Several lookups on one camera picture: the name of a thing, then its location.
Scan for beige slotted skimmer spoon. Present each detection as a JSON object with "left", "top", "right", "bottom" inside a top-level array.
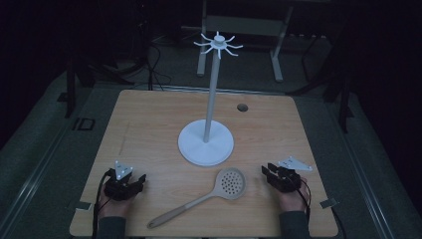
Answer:
[{"left": 146, "top": 166, "right": 247, "bottom": 230}]

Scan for white hook stand rack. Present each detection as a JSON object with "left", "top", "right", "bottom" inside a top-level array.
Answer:
[{"left": 177, "top": 31, "right": 244, "bottom": 167}]

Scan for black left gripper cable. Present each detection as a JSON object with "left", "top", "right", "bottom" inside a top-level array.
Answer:
[{"left": 92, "top": 168, "right": 115, "bottom": 239}]

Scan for grey tape strip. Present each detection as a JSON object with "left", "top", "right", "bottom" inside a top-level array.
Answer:
[
  {"left": 319, "top": 197, "right": 339, "bottom": 210},
  {"left": 75, "top": 200, "right": 94, "bottom": 213}
]

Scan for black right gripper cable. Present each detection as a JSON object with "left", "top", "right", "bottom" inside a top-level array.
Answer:
[{"left": 291, "top": 175, "right": 314, "bottom": 228}]

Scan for grey metal table frame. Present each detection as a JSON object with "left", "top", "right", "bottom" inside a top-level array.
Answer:
[{"left": 196, "top": 0, "right": 296, "bottom": 84}]

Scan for black metal stand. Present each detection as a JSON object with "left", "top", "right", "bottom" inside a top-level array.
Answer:
[
  {"left": 321, "top": 63, "right": 355, "bottom": 134},
  {"left": 57, "top": 54, "right": 96, "bottom": 120}
]

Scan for person's left hand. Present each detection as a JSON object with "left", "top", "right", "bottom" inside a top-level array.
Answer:
[{"left": 98, "top": 184, "right": 137, "bottom": 220}]

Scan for person's right hand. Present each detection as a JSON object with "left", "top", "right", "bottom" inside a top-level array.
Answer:
[{"left": 276, "top": 177, "right": 312, "bottom": 213}]

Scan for black floor socket box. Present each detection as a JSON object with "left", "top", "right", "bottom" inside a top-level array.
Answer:
[{"left": 72, "top": 117, "right": 97, "bottom": 131}]

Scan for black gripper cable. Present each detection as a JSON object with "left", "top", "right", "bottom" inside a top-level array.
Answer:
[
  {"left": 92, "top": 168, "right": 115, "bottom": 239},
  {"left": 291, "top": 175, "right": 314, "bottom": 228}
]

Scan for black floor cables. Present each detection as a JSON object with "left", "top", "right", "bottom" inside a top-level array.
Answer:
[{"left": 99, "top": 19, "right": 174, "bottom": 92}]

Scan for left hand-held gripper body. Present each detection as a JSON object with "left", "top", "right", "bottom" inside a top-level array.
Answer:
[{"left": 104, "top": 160, "right": 144, "bottom": 201}]

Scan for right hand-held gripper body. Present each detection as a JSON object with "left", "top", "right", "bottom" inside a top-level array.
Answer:
[{"left": 271, "top": 155, "right": 314, "bottom": 194}]

